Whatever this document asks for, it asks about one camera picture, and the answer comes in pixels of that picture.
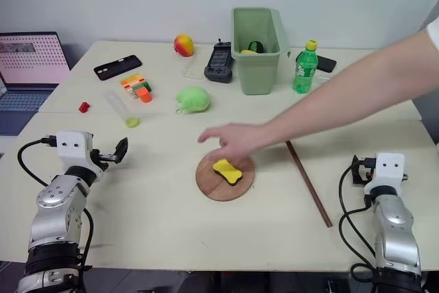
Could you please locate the green soda bottle yellow cap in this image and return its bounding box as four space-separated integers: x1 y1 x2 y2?
292 40 320 95

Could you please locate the light green plastic bin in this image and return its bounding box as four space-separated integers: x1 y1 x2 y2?
230 6 292 96

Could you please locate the white shirt sleeve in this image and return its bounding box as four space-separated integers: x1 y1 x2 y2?
426 16 439 51

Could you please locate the striped orange yellow block stack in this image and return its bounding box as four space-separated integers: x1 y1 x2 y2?
119 73 145 94

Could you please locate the black phone case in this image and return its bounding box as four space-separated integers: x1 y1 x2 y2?
93 54 143 82

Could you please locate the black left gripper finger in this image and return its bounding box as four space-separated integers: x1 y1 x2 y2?
114 137 129 165

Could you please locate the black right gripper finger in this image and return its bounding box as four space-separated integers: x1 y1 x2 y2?
351 154 361 187

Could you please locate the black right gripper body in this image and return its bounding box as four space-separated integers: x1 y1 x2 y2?
357 156 378 185

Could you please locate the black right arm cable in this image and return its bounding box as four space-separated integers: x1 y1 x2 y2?
338 164 378 282

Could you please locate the round wooden board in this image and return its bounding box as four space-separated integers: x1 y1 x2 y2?
195 148 257 202

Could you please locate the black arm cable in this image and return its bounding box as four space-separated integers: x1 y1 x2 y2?
338 164 378 282
17 137 58 187

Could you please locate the open laptop pink screen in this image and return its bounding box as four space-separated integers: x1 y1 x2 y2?
0 31 71 137

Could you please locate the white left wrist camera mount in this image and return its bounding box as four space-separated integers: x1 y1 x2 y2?
55 130 95 170

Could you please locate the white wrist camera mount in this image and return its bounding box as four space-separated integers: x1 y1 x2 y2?
55 130 95 170
364 151 410 195

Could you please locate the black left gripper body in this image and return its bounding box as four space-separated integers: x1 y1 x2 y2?
89 148 118 174

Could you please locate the yellow bone-shaped sponge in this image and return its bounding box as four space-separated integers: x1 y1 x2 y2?
212 158 244 186

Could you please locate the red yellow toy peach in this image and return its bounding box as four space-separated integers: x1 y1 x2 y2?
173 34 195 58

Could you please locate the person's bare hand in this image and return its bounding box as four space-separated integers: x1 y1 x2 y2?
198 122 276 164

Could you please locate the black handheld radio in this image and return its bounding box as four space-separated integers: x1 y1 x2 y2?
204 39 237 84

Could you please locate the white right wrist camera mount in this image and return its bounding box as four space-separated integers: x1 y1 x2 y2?
364 151 410 195

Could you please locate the black smartphone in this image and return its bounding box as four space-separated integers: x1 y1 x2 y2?
316 54 338 73

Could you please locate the clear tube green cap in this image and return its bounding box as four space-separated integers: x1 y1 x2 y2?
104 88 141 128

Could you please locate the brown wooden stick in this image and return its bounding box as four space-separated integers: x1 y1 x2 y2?
285 140 334 228

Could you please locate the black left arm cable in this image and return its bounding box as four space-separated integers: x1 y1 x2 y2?
17 137 58 187

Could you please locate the orange plastic block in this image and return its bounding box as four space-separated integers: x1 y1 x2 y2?
133 86 154 104

